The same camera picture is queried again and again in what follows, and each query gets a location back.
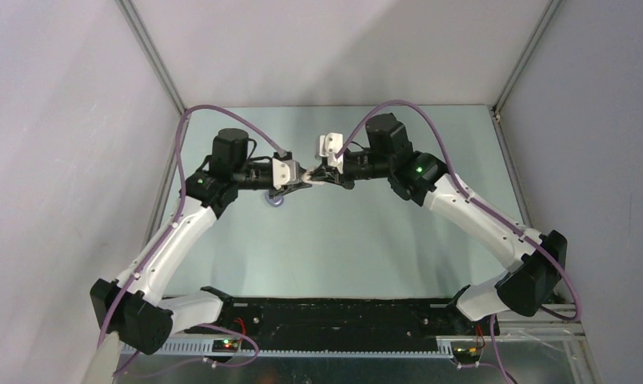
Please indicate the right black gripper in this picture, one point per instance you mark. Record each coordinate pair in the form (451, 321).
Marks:
(331, 174)

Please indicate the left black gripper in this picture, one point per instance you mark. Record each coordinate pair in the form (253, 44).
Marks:
(288, 189)

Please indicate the white earbud charging case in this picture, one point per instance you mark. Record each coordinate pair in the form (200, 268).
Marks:
(307, 178)

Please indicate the purple earbud charging case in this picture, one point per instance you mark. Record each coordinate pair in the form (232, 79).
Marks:
(275, 202)

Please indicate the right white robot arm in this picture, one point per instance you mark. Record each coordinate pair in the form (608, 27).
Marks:
(531, 259)

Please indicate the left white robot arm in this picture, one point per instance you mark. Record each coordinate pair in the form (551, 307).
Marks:
(132, 305)

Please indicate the left circuit board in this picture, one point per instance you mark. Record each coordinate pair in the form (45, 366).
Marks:
(226, 346)

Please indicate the circuit board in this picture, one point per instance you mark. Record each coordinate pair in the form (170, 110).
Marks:
(467, 357)
(226, 346)

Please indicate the right circuit board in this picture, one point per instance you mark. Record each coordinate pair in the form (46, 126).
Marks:
(467, 357)

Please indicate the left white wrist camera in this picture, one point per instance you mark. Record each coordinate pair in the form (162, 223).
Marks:
(283, 163)

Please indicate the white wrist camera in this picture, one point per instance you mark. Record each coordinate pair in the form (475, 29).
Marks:
(283, 163)
(329, 149)

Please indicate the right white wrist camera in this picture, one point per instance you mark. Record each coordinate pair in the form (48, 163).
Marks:
(329, 149)

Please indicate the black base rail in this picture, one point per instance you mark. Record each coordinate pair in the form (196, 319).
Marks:
(346, 325)

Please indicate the left aluminium frame post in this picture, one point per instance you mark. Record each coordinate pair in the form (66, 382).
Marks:
(139, 30)

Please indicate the aluminium frame post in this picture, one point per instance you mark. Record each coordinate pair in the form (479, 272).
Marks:
(545, 20)
(139, 30)

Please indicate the right aluminium frame post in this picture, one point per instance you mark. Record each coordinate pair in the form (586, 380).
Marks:
(545, 20)

